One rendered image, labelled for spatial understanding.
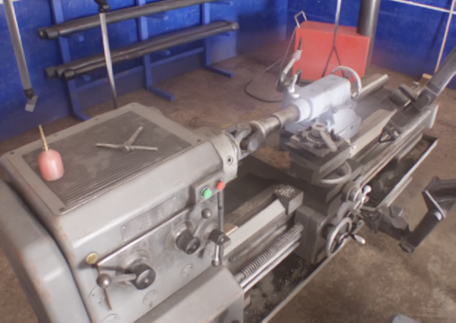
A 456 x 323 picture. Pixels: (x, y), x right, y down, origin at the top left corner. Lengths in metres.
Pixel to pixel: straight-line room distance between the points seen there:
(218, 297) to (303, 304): 1.07
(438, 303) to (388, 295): 0.32
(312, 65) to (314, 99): 2.86
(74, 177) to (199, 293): 0.61
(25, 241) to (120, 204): 0.26
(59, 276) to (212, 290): 0.61
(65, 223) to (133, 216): 0.18
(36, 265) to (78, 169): 0.30
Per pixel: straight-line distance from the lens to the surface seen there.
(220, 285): 1.48
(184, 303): 1.42
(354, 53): 4.70
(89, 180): 1.12
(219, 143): 1.50
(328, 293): 2.54
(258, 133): 1.70
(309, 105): 1.99
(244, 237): 1.62
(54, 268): 1.05
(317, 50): 4.77
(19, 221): 1.14
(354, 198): 1.83
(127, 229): 1.09
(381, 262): 2.81
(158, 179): 1.12
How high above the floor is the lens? 1.97
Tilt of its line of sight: 33 degrees down
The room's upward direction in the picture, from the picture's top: straight up
